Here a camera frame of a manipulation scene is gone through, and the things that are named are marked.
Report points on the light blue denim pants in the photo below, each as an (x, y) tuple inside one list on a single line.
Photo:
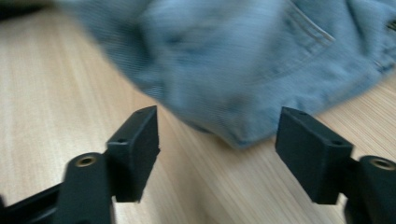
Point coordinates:
[(224, 62)]

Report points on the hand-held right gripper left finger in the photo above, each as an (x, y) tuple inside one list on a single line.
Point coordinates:
[(134, 155)]

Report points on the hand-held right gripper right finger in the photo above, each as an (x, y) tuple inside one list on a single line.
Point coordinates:
[(311, 158)]

